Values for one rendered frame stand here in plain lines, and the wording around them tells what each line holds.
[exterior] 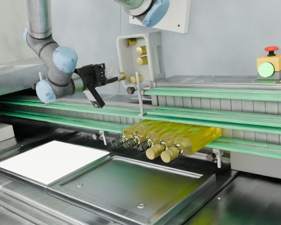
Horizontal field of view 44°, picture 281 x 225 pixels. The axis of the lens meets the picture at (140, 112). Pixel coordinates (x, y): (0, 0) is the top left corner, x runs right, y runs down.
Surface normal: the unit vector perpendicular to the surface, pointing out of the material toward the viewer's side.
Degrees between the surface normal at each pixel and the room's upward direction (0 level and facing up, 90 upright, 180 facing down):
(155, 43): 90
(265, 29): 0
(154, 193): 90
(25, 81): 90
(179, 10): 0
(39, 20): 67
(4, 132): 90
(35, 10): 48
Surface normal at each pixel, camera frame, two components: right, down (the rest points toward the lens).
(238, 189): -0.13, -0.95
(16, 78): 0.75, 0.07
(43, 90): -0.65, 0.27
